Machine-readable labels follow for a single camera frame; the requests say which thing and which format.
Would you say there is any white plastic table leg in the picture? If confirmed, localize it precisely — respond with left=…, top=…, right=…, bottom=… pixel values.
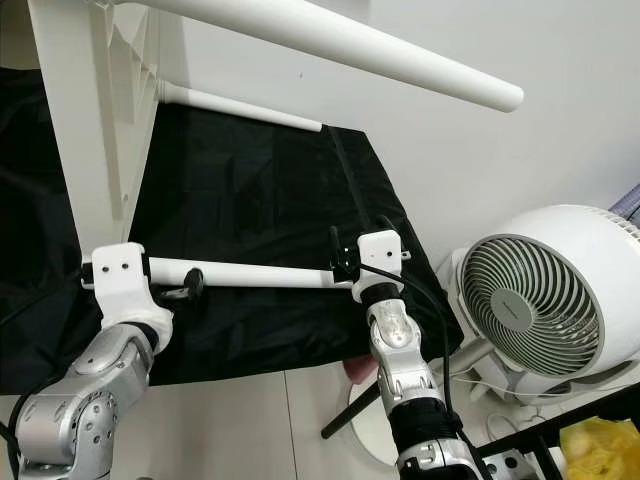
left=145, top=257, right=361, bottom=291
left=150, top=0, right=526, bottom=113
left=158, top=80, right=326, bottom=134

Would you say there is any white plastic table top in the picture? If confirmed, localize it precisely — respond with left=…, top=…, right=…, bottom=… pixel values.
left=28, top=0, right=163, bottom=263

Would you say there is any black tablecloth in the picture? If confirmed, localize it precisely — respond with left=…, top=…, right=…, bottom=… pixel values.
left=0, top=65, right=466, bottom=386

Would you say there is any black metal table leg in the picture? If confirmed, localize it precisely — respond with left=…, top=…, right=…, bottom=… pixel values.
left=320, top=375, right=383, bottom=439

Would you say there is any white plastic device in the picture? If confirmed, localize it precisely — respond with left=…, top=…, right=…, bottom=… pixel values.
left=488, top=448, right=533, bottom=480

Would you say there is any black metal rack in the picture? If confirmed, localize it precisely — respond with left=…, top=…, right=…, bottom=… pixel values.
left=475, top=385, right=640, bottom=480

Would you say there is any yellow plastic bag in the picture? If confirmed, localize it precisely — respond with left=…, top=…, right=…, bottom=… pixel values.
left=558, top=415, right=640, bottom=480

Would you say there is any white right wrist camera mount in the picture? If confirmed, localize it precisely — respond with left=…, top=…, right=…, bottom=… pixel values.
left=350, top=229, right=411, bottom=301

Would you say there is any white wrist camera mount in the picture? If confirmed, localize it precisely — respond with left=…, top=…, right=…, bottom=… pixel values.
left=90, top=242, right=173, bottom=346
left=350, top=229, right=411, bottom=301

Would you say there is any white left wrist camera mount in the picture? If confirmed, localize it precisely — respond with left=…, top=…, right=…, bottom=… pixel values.
left=90, top=242, right=173, bottom=346

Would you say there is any white pedestal fan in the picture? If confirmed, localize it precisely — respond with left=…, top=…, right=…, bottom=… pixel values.
left=345, top=205, right=640, bottom=471

